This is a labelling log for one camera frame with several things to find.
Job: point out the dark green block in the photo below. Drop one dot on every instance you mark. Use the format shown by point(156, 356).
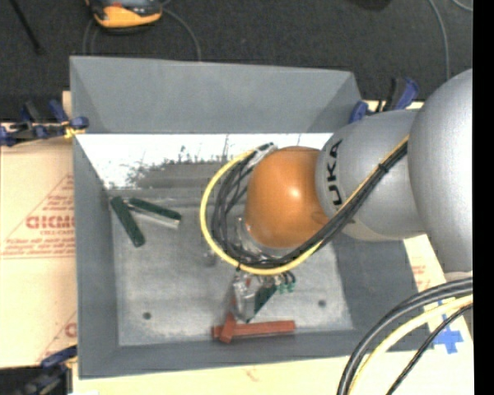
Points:
point(127, 221)
point(156, 209)
point(264, 298)

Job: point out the red-brown flat block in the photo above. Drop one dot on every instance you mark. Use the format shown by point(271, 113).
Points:
point(267, 328)
point(228, 328)

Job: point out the grey metal bin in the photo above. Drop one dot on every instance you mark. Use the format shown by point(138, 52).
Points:
point(181, 97)

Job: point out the brown cardboard board, red print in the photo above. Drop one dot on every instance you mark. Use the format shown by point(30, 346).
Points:
point(33, 270)

